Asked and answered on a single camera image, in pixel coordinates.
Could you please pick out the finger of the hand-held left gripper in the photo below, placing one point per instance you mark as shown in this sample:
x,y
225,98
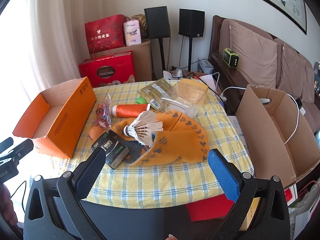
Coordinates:
x,y
21,148
7,143

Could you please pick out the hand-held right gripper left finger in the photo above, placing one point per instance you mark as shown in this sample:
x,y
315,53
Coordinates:
x,y
90,177

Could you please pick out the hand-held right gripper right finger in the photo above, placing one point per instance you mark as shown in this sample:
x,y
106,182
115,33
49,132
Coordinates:
x,y
222,175

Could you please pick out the small black box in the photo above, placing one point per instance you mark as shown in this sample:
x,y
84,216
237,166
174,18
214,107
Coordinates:
x,y
115,152

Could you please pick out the orange cardboard box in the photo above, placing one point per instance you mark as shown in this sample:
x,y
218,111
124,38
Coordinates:
x,y
62,120

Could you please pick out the orange knit hat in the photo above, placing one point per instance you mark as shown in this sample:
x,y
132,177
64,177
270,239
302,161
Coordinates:
x,y
175,142

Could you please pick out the bag of dried red fruit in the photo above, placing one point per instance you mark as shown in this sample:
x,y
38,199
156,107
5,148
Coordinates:
x,y
102,115

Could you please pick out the white feather shuttlecock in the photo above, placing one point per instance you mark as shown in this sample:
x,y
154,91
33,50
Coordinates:
x,y
145,127

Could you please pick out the orange tube with white cap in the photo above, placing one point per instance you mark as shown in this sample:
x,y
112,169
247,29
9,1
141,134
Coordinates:
x,y
130,110

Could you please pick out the clear container with yellow lid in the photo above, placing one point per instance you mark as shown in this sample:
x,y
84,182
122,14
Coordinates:
x,y
185,97

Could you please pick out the green capped bottle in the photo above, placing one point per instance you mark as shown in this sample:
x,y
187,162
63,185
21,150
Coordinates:
x,y
140,100

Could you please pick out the brown foil packet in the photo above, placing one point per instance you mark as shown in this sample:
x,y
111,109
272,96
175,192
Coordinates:
x,y
155,90

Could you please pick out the person's right hand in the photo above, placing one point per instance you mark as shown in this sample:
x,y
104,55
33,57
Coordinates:
x,y
172,237

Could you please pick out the red box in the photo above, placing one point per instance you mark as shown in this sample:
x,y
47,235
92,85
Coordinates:
x,y
207,210

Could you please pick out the white printed box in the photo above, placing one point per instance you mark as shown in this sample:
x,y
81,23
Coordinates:
x,y
238,130

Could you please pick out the yellow box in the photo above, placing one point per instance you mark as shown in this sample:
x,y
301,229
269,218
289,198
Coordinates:
x,y
252,212

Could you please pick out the open brown cardboard box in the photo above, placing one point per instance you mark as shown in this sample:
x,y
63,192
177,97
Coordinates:
x,y
257,135

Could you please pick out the yellow checked tablecloth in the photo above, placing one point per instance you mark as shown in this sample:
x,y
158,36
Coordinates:
x,y
150,180

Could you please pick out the white rounded object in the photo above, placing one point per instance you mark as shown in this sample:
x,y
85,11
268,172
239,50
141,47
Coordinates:
x,y
265,101

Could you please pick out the red chocolate gift bag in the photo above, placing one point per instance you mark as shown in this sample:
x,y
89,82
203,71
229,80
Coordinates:
x,y
107,70

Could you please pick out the white curtain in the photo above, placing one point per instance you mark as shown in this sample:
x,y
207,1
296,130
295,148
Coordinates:
x,y
50,42

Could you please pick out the grey electronic device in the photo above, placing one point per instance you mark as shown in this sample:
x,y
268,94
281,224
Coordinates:
x,y
205,66

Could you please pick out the green portable device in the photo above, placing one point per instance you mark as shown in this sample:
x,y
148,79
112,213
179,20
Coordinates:
x,y
230,58

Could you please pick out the large brown sofa cushion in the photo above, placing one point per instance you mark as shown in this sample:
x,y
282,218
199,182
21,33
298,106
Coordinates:
x,y
252,55

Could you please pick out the black speaker stand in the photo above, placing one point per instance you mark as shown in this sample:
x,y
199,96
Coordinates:
x,y
190,53
162,55

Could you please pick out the large brown cardboard box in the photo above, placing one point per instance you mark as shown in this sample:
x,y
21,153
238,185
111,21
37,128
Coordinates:
x,y
142,55

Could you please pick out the brown wooden sofa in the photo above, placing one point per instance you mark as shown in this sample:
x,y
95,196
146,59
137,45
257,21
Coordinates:
x,y
217,35

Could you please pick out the red gift bag gold print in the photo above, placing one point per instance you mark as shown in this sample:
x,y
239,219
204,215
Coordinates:
x,y
105,35

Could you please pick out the white tissue roll pack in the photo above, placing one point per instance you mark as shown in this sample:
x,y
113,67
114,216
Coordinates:
x,y
132,33

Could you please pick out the black speaker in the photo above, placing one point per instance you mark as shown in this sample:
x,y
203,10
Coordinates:
x,y
156,22
191,22

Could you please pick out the gold wrapped package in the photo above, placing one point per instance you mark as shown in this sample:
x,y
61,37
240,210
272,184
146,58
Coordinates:
x,y
141,22

